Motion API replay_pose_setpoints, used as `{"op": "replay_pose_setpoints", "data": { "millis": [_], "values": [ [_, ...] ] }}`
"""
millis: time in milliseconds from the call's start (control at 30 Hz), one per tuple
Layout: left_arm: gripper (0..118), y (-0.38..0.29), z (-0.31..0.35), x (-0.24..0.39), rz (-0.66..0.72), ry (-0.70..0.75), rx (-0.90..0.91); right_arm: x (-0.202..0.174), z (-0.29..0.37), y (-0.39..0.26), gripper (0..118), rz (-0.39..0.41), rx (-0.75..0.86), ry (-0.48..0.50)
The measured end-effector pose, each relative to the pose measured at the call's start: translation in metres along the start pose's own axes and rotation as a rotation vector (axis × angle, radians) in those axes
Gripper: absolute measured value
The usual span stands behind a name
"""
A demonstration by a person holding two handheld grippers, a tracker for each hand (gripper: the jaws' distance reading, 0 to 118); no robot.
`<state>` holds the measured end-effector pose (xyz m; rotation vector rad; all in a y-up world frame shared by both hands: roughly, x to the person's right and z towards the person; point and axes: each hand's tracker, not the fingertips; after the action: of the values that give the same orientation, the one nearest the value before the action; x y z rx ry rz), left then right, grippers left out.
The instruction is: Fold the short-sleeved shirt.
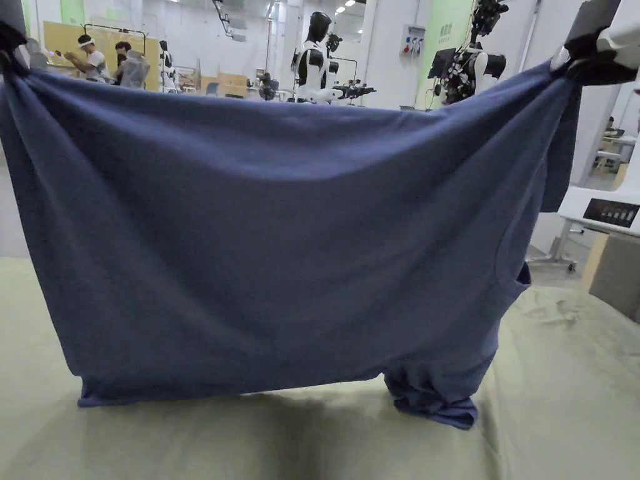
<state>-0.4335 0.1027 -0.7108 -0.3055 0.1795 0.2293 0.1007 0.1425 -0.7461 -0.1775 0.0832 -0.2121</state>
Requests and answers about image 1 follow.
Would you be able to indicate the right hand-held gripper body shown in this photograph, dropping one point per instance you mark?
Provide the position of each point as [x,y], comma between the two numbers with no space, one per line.
[622,42]

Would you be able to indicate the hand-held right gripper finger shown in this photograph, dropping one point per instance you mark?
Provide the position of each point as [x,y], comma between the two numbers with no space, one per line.
[600,70]
[592,21]

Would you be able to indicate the bed with pale green sheet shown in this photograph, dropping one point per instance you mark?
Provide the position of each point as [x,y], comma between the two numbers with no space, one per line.
[250,440]

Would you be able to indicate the brown carton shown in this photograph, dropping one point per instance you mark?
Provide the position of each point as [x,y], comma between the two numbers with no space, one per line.
[617,275]

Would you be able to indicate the grey electrical socket box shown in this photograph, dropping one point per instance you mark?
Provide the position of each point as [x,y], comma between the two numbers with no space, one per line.
[413,40]

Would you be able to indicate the small white humanoid robot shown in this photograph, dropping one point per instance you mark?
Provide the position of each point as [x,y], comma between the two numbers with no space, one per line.
[168,70]

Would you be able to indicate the dark blue shirt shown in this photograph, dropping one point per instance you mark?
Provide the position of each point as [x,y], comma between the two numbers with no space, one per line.
[280,215]

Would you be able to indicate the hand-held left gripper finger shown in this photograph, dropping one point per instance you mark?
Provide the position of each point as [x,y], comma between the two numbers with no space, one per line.
[11,12]
[11,50]

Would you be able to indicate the wooden crate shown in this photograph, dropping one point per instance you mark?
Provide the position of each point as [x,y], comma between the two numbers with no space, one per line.
[232,84]

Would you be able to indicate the black and white humanoid robot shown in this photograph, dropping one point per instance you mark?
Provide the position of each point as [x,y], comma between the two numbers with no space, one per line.
[315,65]

